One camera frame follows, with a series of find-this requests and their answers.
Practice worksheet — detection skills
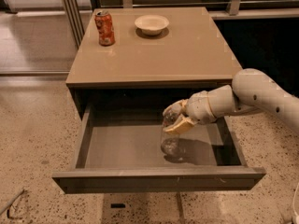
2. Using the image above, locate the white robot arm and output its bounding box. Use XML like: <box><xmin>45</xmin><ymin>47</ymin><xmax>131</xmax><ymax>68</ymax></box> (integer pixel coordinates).
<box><xmin>163</xmin><ymin>68</ymin><xmax>299</xmax><ymax>134</ymax></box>

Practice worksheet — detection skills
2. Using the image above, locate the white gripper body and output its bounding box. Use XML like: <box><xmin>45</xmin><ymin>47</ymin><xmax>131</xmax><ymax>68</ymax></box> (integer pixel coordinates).
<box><xmin>186</xmin><ymin>91</ymin><xmax>217</xmax><ymax>125</ymax></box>

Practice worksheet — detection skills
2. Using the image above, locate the crushed orange soda can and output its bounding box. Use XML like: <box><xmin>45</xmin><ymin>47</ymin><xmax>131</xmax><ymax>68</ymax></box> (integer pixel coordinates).
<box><xmin>94</xmin><ymin>10</ymin><xmax>115</xmax><ymax>46</ymax></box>

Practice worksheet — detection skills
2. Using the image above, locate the clear plastic water bottle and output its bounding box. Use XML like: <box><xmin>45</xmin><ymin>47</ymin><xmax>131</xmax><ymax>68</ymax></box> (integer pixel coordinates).
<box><xmin>161</xmin><ymin>113</ymin><xmax>180</xmax><ymax>157</ymax></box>

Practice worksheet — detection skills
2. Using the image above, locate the small black floor object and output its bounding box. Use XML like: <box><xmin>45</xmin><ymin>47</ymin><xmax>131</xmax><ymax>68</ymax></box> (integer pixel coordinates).
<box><xmin>110</xmin><ymin>203</ymin><xmax>126</xmax><ymax>208</ymax></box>

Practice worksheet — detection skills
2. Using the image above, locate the open grey top drawer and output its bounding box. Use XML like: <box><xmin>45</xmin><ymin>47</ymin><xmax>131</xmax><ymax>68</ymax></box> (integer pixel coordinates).
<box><xmin>52</xmin><ymin>105</ymin><xmax>265</xmax><ymax>194</ymax></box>

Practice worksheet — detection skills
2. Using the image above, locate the white bowl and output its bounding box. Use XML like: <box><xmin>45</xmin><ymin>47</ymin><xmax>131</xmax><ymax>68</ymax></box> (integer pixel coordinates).
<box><xmin>135</xmin><ymin>15</ymin><xmax>169</xmax><ymax>35</ymax></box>

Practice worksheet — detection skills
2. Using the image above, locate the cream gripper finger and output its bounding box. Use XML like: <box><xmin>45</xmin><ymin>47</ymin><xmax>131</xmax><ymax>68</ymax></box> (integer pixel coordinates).
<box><xmin>163</xmin><ymin>115</ymin><xmax>197</xmax><ymax>135</ymax></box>
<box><xmin>163</xmin><ymin>99</ymin><xmax>188</xmax><ymax>117</ymax></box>

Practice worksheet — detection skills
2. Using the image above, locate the grey rod on floor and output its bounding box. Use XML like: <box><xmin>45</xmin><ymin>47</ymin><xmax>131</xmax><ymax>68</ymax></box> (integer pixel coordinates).
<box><xmin>0</xmin><ymin>189</ymin><xmax>24</xmax><ymax>215</ymax></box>

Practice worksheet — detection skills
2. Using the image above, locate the metal railing frame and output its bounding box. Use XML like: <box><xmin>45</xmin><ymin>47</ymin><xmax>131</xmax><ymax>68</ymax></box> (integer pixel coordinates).
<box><xmin>62</xmin><ymin>0</ymin><xmax>299</xmax><ymax>43</ymax></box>

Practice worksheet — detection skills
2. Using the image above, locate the grey drawer cabinet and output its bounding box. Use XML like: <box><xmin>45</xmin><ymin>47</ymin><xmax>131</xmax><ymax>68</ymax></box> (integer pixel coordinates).
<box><xmin>66</xmin><ymin>7</ymin><xmax>241</xmax><ymax>115</ymax></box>

